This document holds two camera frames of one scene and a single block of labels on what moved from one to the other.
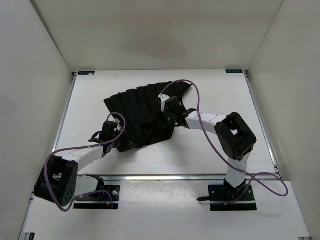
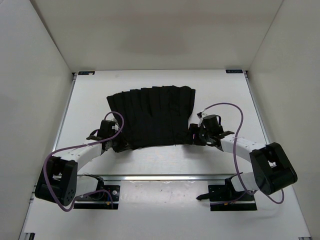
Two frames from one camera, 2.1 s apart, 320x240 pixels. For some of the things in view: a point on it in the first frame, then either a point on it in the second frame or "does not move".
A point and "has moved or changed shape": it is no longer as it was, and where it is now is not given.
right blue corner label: (234, 71) does not move
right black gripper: (166, 110) -> (193, 132)
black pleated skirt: (138, 114) has moved or changed shape
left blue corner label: (86, 72) does not move
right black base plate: (225, 197) does not move
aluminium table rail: (151, 177) does not move
